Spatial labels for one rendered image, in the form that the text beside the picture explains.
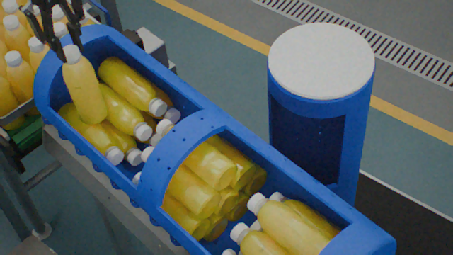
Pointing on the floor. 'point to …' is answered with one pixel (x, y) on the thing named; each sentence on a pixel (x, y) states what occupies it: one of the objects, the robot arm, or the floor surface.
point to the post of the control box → (12, 217)
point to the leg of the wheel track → (115, 230)
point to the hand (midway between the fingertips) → (66, 43)
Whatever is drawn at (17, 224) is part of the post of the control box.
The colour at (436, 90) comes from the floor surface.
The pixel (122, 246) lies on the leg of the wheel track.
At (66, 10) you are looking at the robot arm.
